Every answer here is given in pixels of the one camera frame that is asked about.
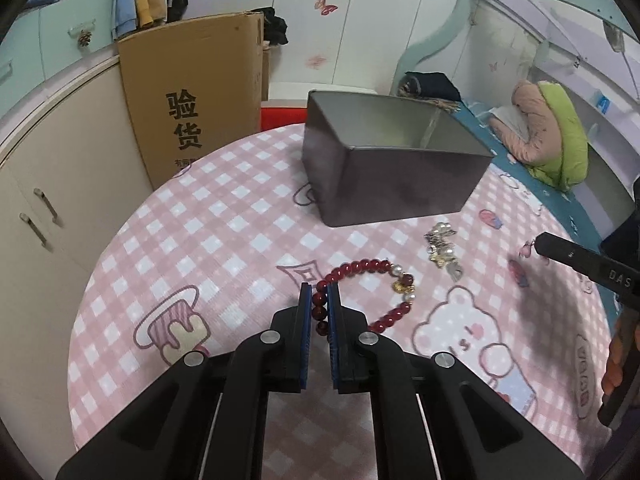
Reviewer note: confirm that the black clothes heap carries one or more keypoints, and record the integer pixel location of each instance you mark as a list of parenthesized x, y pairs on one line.
[(272, 25)]

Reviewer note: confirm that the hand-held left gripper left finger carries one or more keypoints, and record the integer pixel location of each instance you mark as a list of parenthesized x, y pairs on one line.
[(305, 340)]

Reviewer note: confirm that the person's right hand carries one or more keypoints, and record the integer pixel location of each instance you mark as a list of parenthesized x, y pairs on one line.
[(617, 355)]

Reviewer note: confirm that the small cardboard box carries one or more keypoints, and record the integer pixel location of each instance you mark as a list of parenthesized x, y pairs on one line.
[(265, 72)]

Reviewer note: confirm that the pink butterfly sticker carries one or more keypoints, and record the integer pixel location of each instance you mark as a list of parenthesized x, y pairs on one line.
[(326, 5)]

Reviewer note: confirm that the cream low cabinet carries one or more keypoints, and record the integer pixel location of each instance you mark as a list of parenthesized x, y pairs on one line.
[(65, 160)]

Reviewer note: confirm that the folded tan clothes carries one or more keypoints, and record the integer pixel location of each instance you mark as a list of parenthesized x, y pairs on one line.
[(445, 104)]

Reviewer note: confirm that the pink checked tablecloth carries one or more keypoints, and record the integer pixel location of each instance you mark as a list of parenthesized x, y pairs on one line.
[(225, 220)]

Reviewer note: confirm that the white wardrobe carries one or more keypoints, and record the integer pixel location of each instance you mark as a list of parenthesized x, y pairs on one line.
[(360, 20)]

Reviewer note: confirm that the tall cardboard box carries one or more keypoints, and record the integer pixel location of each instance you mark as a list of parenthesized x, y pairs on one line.
[(200, 70)]

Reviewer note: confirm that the white wall lamp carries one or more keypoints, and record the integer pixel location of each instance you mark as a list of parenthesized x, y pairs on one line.
[(615, 37)]

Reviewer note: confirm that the folded dark clothes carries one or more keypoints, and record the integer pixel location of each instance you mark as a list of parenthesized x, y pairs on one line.
[(430, 85)]

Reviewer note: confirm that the green quilt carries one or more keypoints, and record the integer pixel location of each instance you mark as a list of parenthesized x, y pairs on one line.
[(565, 140)]

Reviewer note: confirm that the teal bunk bed frame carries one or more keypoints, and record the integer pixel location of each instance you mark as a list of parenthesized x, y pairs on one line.
[(440, 35)]

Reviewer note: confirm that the pink quilt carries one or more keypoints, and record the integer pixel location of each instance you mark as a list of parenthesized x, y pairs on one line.
[(535, 125)]

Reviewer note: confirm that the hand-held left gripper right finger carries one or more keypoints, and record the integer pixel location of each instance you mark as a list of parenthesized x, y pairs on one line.
[(334, 355)]

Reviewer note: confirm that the teal drawer cabinet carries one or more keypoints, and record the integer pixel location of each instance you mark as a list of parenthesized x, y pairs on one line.
[(55, 40)]

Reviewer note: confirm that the small blue box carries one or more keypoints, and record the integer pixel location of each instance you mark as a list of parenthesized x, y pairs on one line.
[(602, 102)]

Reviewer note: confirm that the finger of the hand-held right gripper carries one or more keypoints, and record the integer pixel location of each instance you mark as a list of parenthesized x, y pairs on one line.
[(565, 250)]

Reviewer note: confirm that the white pillow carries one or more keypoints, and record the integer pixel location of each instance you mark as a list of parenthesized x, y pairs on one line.
[(507, 120)]

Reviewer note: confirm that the pine cone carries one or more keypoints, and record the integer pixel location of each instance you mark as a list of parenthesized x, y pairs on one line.
[(84, 37)]

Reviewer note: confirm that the grey metal tin box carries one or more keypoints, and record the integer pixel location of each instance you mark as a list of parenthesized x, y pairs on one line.
[(400, 185)]

